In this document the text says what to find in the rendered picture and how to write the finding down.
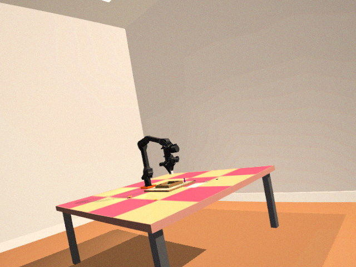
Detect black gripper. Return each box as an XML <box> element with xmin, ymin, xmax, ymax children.
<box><xmin>159</xmin><ymin>154</ymin><xmax>175</xmax><ymax>173</ymax></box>

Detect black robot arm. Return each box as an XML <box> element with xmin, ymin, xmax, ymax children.
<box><xmin>137</xmin><ymin>136</ymin><xmax>179</xmax><ymax>187</ymax></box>

